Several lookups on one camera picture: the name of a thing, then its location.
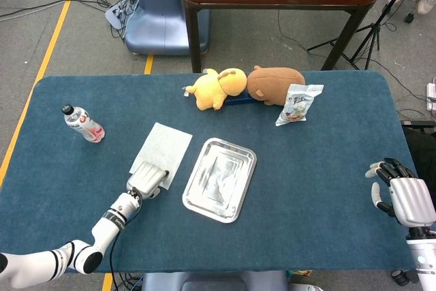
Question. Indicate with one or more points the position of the silver snack bag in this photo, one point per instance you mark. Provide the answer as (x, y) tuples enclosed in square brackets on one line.
[(296, 107)]

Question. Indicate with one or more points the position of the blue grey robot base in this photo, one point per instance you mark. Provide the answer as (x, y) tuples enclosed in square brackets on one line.
[(211, 282)]

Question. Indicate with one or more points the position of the dark blue box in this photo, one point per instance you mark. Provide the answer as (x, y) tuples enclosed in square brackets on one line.
[(240, 101)]

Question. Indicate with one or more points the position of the black caster wheels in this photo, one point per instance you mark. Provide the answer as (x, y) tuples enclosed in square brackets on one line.
[(403, 277)]

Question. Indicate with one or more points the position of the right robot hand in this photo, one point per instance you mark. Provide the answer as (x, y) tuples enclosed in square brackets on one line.
[(408, 199)]

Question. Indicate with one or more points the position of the yellow plush toy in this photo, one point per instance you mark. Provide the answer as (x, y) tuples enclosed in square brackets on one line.
[(211, 93)]

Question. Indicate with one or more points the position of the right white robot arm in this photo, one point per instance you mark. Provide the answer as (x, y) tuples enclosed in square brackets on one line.
[(424, 260)]

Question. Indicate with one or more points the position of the white power strip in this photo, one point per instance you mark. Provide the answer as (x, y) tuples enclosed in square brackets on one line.
[(432, 95)]

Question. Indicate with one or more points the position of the stainless steel tray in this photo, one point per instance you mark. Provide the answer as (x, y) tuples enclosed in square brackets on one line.
[(219, 182)]

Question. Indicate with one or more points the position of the blue grey robot machine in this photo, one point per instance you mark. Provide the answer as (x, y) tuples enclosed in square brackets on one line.
[(160, 25)]

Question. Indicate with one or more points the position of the brown plush capybara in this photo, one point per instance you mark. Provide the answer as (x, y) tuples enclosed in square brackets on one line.
[(276, 83)]

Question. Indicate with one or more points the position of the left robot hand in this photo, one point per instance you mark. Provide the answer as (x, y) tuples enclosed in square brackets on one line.
[(146, 178)]

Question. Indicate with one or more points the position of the clear plastic drink bottle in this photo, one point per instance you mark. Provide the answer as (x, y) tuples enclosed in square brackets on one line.
[(85, 125)]

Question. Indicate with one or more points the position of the black tripod stand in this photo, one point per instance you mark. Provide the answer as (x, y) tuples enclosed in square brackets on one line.
[(369, 35)]

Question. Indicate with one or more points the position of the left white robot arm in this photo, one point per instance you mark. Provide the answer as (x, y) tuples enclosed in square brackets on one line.
[(112, 219)]

